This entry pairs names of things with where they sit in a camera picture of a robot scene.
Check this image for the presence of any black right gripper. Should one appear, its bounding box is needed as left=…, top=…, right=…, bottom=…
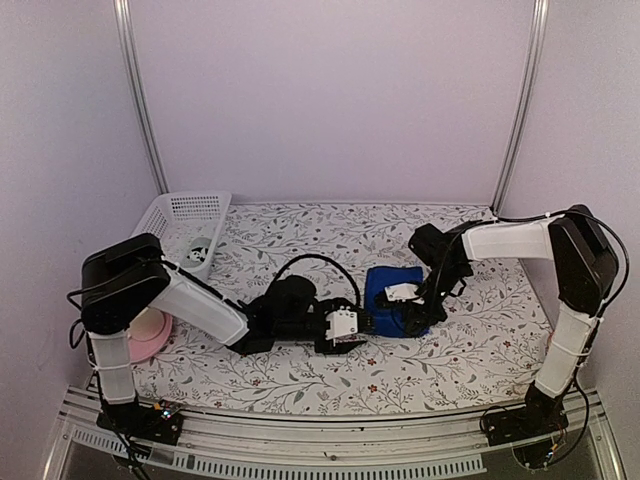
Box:
left=401, top=263, right=468, bottom=336

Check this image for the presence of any blue towel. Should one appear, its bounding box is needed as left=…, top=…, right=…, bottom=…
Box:
left=364, top=266, right=430, bottom=338

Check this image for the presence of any light green towel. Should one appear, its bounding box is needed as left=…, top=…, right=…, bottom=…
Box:
left=185, top=237, right=211, bottom=269

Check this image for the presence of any white plastic basket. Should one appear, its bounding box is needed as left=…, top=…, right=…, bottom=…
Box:
left=131, top=190, right=232, bottom=281

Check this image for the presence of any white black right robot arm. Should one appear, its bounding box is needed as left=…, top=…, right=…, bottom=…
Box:
left=408, top=204, right=630, bottom=436

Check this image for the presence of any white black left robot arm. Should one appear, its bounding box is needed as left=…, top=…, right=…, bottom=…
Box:
left=68, top=233, right=374, bottom=434

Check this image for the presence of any pink plate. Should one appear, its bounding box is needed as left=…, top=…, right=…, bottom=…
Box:
left=127, top=308, right=173, bottom=364

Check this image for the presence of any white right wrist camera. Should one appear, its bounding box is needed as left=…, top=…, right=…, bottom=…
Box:
left=374, top=283, right=424, bottom=305

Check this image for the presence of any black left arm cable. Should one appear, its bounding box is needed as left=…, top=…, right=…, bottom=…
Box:
left=273, top=253, right=362, bottom=306

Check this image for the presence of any aluminium front rail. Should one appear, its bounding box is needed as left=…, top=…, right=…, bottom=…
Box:
left=43, top=388, right=631, bottom=479

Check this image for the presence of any right aluminium frame post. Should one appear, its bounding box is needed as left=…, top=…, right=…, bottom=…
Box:
left=491, top=0, right=550, bottom=214

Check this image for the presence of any aluminium frame post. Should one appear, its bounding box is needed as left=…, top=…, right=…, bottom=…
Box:
left=113, top=0, right=169, bottom=195
left=491, top=0, right=550, bottom=214

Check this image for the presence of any left aluminium frame post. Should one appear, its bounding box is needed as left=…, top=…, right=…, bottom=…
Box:
left=113, top=0, right=169, bottom=195

